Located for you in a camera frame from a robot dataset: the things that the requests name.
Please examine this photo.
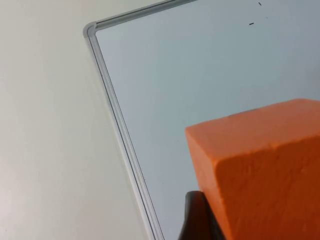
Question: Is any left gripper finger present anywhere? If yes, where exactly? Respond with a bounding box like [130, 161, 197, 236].
[176, 190, 228, 240]

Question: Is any grey-framed whiteboard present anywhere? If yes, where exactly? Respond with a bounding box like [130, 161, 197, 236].
[82, 0, 320, 240]

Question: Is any orange cube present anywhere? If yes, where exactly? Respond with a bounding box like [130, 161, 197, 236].
[184, 98, 320, 240]

